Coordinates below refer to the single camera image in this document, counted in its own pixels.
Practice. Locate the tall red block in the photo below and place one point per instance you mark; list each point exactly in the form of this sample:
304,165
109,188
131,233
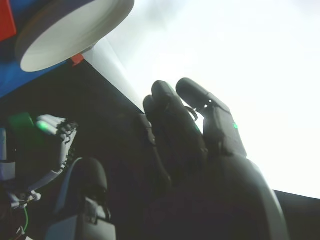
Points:
6,20

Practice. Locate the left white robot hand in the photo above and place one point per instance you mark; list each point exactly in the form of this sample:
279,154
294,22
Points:
200,200

